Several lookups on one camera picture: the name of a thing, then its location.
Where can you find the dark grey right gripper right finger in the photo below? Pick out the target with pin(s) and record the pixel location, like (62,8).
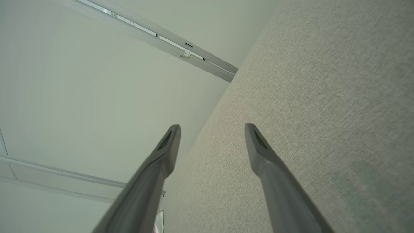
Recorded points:
(284,197)

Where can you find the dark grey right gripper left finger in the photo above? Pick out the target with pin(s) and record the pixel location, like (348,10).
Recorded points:
(142,194)

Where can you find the white window frame bar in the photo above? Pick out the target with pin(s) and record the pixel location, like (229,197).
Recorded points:
(64,181)

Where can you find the grey wall rail strip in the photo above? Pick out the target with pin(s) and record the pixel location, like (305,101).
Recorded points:
(168,40)

